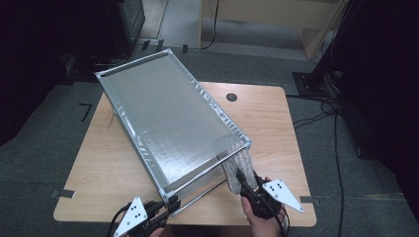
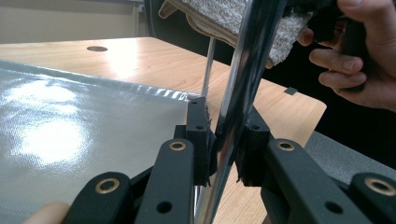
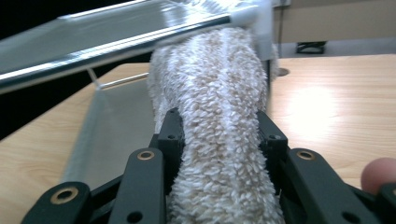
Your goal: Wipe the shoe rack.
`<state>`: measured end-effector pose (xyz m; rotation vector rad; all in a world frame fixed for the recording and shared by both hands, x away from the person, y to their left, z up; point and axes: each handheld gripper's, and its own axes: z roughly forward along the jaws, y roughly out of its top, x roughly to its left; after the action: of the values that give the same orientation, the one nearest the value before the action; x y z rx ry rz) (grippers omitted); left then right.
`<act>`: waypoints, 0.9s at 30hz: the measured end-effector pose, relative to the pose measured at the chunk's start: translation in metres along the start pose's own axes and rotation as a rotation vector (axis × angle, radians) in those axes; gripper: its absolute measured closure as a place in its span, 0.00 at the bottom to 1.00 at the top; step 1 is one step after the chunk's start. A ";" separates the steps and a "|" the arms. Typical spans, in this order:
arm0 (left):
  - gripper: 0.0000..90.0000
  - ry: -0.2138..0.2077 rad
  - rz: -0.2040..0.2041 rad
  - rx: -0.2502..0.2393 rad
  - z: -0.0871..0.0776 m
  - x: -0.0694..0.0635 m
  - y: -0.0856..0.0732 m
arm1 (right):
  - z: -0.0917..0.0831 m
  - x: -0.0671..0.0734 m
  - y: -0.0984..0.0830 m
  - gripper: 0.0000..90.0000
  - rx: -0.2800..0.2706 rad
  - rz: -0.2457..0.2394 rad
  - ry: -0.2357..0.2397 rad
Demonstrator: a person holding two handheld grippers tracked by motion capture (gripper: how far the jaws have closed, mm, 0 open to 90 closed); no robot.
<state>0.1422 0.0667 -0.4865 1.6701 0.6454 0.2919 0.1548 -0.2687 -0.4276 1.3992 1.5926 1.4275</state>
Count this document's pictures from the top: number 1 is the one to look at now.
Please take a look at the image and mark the black looped floor cables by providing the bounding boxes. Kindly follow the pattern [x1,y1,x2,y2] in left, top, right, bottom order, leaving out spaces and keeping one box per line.
[286,94,344,129]

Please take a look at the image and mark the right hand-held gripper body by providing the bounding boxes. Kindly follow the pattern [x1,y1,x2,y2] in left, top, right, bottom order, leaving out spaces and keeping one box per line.
[240,178,304,221]

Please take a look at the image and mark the long black floor cable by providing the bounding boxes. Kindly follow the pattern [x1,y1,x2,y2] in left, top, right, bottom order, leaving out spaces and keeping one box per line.
[332,112,345,237]

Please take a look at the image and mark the black hanging cable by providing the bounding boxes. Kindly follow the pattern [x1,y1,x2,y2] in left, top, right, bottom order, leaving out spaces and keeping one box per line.
[200,0,220,51]

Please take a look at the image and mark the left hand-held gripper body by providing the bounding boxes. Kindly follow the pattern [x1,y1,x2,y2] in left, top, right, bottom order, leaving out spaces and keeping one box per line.
[113,196,172,237]

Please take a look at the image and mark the light wooden cabinet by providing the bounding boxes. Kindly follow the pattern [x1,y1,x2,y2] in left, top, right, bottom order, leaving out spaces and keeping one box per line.
[199,0,350,60]

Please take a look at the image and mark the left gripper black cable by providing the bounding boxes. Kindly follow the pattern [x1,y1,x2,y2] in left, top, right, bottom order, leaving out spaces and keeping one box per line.
[107,202,131,237]

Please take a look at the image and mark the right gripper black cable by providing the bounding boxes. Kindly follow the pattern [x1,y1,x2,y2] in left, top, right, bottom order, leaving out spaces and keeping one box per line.
[263,197,291,237]

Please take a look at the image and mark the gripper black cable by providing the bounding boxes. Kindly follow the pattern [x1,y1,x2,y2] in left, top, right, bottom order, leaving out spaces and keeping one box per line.
[107,202,131,237]
[263,197,291,237]

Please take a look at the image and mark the black flat stand base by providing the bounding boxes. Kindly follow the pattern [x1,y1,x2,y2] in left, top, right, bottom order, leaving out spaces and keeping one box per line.
[63,52,129,83]

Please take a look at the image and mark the grey fluffy cloth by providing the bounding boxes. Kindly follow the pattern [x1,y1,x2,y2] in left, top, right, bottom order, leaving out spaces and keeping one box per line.
[220,149,259,196]

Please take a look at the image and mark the silver two-tier metal rack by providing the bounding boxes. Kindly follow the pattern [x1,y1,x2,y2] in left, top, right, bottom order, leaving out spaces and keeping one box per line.
[94,47,253,216]

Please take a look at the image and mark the black stand with pole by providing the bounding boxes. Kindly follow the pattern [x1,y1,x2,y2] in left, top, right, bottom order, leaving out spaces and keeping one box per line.
[292,0,364,98]

